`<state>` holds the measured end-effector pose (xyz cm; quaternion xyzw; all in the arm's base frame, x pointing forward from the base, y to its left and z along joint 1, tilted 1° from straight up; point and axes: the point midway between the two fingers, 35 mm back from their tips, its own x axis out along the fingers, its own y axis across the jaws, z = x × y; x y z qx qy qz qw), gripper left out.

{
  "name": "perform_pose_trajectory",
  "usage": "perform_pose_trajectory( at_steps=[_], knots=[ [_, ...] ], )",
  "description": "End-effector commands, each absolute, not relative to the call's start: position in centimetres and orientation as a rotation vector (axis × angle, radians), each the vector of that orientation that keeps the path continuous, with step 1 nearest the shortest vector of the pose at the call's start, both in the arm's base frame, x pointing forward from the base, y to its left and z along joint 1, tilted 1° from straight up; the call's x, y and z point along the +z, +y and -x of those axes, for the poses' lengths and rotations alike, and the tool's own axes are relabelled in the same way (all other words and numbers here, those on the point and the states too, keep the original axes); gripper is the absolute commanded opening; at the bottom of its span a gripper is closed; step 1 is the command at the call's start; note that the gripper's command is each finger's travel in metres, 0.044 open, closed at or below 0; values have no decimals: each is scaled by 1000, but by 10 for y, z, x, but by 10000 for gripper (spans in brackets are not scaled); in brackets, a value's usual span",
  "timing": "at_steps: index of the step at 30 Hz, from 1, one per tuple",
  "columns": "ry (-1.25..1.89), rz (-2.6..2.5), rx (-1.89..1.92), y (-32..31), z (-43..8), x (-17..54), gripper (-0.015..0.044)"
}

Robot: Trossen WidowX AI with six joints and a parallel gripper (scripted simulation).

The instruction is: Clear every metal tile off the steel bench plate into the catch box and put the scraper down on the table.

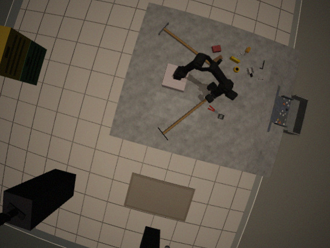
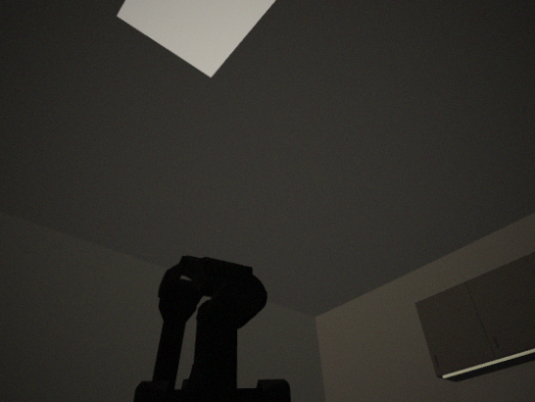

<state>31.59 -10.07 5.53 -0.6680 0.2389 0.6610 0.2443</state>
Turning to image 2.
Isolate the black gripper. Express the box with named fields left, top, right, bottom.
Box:
left=133, top=334, right=291, bottom=402

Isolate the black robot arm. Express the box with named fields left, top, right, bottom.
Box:
left=153, top=255, right=268, bottom=389

